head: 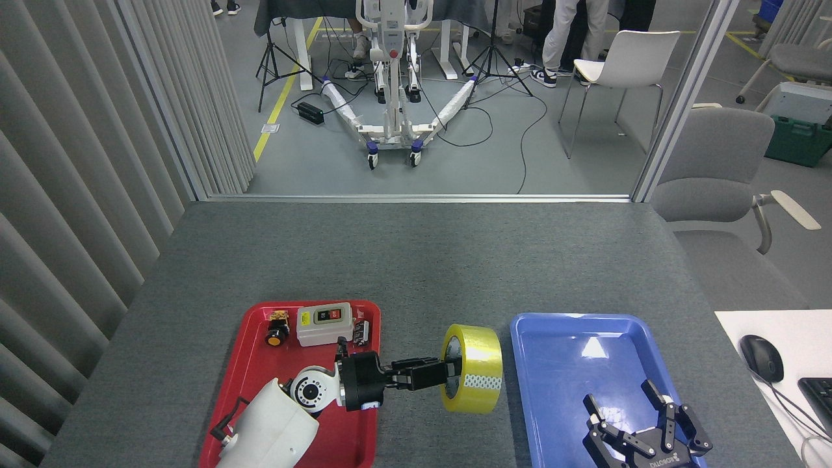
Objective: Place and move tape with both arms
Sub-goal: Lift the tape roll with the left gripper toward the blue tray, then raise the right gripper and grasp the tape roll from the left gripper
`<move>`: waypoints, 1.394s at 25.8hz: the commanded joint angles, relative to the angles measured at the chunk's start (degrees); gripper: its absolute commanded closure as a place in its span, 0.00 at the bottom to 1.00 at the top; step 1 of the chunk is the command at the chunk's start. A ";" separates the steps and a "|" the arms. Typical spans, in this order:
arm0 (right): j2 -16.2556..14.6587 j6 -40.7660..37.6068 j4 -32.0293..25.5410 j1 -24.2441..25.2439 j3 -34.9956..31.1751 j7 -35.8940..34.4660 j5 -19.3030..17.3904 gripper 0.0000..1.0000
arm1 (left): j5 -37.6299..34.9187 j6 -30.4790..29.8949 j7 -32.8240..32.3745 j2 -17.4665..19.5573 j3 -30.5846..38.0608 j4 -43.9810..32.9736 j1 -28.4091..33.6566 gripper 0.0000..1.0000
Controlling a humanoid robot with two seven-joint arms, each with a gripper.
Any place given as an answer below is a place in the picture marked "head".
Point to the green plastic bin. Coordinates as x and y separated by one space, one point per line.
799 143

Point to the grey office chair with armrest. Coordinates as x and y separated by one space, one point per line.
708 149

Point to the black power strip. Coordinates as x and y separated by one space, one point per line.
311 114

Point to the silver aluminium post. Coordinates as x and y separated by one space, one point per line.
682 104

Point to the person in black shoes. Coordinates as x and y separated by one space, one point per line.
217 8

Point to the black computer mouse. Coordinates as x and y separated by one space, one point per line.
762 357

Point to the grey chair on castors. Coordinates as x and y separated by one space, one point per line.
803 62

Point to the black yellow push button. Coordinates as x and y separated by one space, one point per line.
277 337

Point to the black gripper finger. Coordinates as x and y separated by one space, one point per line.
422 364
614 432
679 422
419 382

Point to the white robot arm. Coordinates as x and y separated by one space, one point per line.
273 429

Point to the grey box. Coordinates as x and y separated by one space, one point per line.
806 101

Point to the white plastic chair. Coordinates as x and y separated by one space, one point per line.
640 55

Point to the white two-button switch box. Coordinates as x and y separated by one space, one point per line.
325 331

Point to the black keyboard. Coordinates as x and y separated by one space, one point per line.
820 400

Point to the red plastic tray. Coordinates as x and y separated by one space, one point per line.
260 364

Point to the person in dark trousers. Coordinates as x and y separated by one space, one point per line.
637 13

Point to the person in light trousers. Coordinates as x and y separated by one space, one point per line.
559 32

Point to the yellow tape roll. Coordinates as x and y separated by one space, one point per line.
480 364

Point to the white stand on wheels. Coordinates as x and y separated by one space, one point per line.
393 123

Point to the blue plastic tray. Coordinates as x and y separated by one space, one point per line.
552 390

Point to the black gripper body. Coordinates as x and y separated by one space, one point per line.
361 383
669 460

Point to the black tripod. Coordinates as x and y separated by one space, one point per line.
494 52
270 62

